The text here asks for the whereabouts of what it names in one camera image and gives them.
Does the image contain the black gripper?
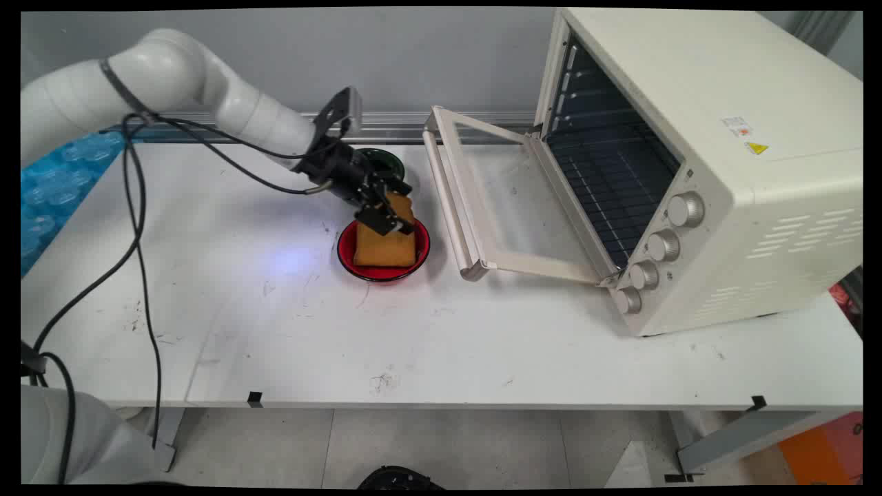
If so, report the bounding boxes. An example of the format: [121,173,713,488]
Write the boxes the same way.
[293,136,416,236]

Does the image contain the brown toast bread slice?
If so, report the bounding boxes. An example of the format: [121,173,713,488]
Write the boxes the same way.
[353,192,418,269]

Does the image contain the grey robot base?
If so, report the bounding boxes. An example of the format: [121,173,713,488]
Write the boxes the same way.
[21,384,177,485]

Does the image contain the dark green bowl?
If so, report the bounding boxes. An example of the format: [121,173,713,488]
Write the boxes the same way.
[354,147,405,183]

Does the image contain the red bowl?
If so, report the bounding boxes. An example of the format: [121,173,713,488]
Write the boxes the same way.
[337,216,431,282]

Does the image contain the cream oven glass door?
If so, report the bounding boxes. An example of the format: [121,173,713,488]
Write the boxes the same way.
[422,105,620,285]

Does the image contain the black round object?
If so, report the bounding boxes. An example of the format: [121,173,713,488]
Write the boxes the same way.
[357,466,445,490]

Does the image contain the cream toaster oven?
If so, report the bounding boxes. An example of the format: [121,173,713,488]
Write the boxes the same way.
[534,8,863,338]

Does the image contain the blue bubble wrap sheet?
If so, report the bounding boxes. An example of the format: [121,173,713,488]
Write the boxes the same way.
[21,131,128,278]

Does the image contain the grey table leg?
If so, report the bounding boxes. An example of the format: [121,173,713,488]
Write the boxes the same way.
[667,411,838,477]

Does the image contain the orange box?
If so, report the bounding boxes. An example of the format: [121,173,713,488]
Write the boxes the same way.
[777,412,863,486]

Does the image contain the aluminium rail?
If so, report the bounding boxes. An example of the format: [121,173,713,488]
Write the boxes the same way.
[103,110,545,145]

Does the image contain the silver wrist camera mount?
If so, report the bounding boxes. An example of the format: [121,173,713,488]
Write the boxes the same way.
[314,87,363,138]

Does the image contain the oven wire rack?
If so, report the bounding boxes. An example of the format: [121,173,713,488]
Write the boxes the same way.
[548,124,679,266]

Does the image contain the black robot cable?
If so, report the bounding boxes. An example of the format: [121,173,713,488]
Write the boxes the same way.
[21,114,331,484]

